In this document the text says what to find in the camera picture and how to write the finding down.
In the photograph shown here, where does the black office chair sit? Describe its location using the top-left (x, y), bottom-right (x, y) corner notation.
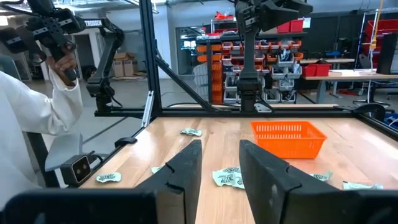
top-left (353, 54), bottom-right (391, 106)

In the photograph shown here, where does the yellow hanging cord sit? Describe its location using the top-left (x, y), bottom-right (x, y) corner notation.
top-left (369, 0), bottom-right (386, 50)

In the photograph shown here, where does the white arm base bracket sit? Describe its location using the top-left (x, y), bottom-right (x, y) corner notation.
top-left (253, 102), bottom-right (274, 113)

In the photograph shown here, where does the blue plastic storage bin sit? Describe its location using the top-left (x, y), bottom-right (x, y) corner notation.
top-left (384, 112), bottom-right (398, 131)

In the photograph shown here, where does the orange plastic basket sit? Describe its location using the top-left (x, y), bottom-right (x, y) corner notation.
top-left (250, 120), bottom-right (328, 159)

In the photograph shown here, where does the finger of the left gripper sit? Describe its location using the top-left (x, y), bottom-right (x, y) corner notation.
top-left (279, 0), bottom-right (313, 15)
top-left (259, 0), bottom-right (299, 32)

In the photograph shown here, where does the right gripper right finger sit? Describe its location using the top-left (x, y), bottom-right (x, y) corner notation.
top-left (238, 139), bottom-right (343, 224)

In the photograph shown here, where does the black monitor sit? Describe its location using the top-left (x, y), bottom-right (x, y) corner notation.
top-left (376, 32), bottom-right (398, 75)

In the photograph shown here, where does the wooden work table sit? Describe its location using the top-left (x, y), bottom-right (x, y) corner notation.
top-left (300, 68), bottom-right (398, 104)

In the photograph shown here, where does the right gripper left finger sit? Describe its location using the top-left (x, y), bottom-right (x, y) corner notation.
top-left (135, 139), bottom-right (203, 224)

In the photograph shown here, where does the wooden desk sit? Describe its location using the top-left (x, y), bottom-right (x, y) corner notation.
top-left (299, 58), bottom-right (356, 70)

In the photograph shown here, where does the red storage crate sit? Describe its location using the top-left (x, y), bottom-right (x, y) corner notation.
top-left (363, 18), bottom-right (398, 65)

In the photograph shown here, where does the person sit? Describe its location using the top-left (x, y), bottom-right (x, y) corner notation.
top-left (0, 51), bottom-right (84, 210)

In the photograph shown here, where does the person's hand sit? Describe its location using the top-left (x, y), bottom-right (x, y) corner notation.
top-left (45, 51), bottom-right (78, 87)

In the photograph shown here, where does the black depth camera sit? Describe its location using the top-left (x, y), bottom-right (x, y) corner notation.
top-left (60, 154), bottom-right (96, 187)

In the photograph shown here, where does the orange grey parts bin rack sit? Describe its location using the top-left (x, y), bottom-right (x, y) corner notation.
top-left (195, 29), bottom-right (304, 105)

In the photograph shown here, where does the black aluminium frame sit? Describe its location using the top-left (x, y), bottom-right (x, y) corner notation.
top-left (26, 0), bottom-right (398, 189)

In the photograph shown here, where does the red plastic bin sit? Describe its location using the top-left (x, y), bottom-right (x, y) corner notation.
top-left (276, 21), bottom-right (292, 34)
top-left (290, 19), bottom-right (304, 34)
top-left (302, 63), bottom-right (318, 77)
top-left (315, 63), bottom-right (332, 77)

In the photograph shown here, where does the silver metal bracket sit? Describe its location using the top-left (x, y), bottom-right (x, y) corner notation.
top-left (141, 90), bottom-right (155, 128)

